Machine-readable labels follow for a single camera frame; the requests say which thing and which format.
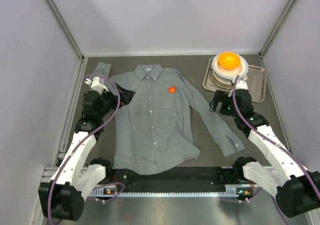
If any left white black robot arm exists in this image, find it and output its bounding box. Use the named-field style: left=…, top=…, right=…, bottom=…
left=38, top=83, right=135, bottom=221

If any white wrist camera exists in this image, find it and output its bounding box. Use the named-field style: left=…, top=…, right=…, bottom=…
left=84, top=76, right=109, bottom=95
left=228, top=80, right=248, bottom=98

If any metal tray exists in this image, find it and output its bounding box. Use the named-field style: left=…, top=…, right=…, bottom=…
left=202, top=57, right=266, bottom=103

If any grey slotted cable duct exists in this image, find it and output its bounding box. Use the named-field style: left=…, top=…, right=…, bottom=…
left=88, top=186, right=254, bottom=199

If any orange bowl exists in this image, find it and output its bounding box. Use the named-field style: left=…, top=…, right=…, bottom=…
left=218, top=51, right=241, bottom=70

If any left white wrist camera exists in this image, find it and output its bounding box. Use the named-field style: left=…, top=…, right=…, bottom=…
left=84, top=76, right=109, bottom=95

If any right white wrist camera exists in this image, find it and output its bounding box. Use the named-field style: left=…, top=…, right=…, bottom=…
left=228, top=80, right=248, bottom=98

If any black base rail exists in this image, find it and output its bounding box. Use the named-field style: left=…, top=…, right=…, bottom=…
left=106, top=166, right=240, bottom=193

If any grey button-up shirt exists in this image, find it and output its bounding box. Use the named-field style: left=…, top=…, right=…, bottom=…
left=93, top=62, right=245, bottom=175

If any orange gold brooch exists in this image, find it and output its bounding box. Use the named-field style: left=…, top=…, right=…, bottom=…
left=168, top=86, right=177, bottom=94

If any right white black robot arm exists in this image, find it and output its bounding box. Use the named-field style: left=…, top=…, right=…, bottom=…
left=209, top=89, right=320, bottom=218

